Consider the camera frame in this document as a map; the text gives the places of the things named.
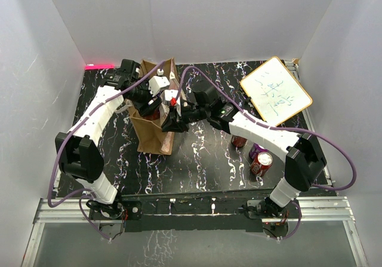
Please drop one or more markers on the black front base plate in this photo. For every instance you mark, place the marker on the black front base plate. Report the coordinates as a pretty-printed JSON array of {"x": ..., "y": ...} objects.
[{"x": 246, "y": 210}]

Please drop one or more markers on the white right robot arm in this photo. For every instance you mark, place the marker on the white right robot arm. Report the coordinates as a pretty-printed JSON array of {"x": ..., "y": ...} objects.
[{"x": 300, "y": 152}]

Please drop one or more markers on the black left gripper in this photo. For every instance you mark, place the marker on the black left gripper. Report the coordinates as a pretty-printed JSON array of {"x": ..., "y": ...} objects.
[{"x": 145, "y": 109}]

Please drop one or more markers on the purple Fanta can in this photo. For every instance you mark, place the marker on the purple Fanta can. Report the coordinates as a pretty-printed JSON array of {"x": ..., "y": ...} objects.
[{"x": 255, "y": 150}]

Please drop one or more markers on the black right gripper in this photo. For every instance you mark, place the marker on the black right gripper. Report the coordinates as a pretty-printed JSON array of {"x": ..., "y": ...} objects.
[{"x": 173, "y": 122}]

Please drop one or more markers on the aluminium rail frame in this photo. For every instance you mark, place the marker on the aluminium rail frame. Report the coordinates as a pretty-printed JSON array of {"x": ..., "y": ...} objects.
[{"x": 203, "y": 161}]

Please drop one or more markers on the yellow framed whiteboard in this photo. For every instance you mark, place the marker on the yellow framed whiteboard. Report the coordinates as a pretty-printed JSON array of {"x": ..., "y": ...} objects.
[{"x": 275, "y": 92}]

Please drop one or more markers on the brown canvas tote bag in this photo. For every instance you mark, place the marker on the brown canvas tote bag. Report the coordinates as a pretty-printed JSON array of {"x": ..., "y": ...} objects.
[{"x": 151, "y": 139}]

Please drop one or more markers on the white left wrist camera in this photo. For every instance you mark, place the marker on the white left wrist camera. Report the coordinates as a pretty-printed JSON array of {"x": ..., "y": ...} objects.
[{"x": 158, "y": 83}]

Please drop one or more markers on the red cola can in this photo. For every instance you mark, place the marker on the red cola can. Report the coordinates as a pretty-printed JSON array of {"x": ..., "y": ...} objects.
[
  {"x": 238, "y": 141},
  {"x": 155, "y": 115},
  {"x": 261, "y": 164}
]

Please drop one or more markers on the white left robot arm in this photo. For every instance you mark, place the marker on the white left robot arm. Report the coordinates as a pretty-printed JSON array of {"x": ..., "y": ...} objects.
[{"x": 78, "y": 155}]

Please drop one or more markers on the red cola can front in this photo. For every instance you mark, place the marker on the red cola can front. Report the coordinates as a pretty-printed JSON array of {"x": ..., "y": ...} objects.
[{"x": 155, "y": 115}]

